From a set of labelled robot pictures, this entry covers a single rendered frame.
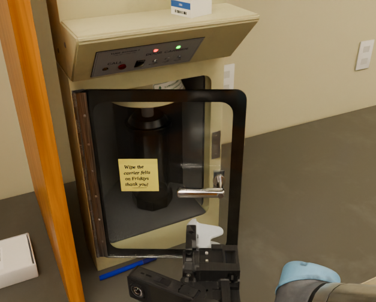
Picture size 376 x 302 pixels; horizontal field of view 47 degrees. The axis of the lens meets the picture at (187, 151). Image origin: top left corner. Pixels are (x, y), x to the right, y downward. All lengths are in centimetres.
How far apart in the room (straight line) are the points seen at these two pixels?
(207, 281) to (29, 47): 42
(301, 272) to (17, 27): 50
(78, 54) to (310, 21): 107
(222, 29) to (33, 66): 31
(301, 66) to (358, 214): 62
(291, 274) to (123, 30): 42
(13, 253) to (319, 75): 122
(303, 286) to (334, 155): 100
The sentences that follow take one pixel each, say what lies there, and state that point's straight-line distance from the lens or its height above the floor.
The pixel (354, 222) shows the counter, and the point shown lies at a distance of 124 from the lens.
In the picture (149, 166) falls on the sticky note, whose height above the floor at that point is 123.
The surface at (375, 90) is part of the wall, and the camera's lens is 198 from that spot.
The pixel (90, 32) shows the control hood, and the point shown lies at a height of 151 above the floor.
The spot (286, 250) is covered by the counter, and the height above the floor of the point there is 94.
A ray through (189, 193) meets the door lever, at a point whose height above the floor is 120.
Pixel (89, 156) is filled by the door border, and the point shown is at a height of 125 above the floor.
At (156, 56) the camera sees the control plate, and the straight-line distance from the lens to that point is 77.
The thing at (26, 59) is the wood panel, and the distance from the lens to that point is 68.
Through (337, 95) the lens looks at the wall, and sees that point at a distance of 183.
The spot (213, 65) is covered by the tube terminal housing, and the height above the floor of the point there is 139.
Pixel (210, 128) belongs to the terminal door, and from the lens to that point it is 80.
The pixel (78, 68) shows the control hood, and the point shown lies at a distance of 73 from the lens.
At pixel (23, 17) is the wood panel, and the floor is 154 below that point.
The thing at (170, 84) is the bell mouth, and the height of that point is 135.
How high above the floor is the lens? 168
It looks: 30 degrees down
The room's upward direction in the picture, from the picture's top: straight up
